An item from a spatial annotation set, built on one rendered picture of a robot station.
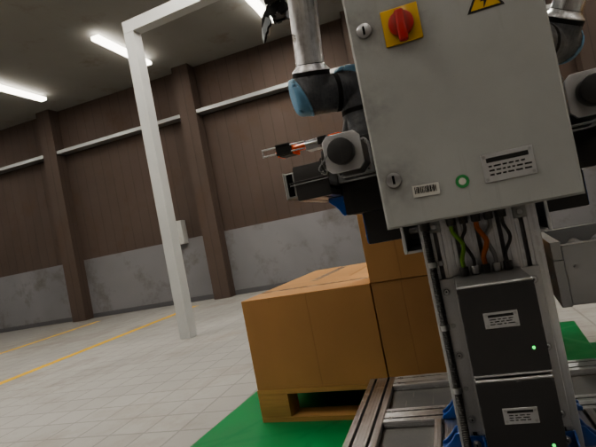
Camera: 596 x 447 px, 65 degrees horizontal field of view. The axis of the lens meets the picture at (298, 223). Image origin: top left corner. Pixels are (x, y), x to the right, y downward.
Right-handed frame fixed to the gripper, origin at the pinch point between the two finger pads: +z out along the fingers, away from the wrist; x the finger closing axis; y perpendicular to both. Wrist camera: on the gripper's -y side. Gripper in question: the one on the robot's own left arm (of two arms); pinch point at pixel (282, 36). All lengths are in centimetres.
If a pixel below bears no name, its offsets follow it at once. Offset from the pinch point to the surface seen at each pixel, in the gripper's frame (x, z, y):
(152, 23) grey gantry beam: 188, -158, 239
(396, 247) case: -24, 85, 18
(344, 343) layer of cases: 4, 121, 21
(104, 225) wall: 550, -12, 560
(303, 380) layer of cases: 25, 135, 22
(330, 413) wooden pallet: 17, 150, 23
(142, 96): 214, -91, 238
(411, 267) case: -28, 94, 17
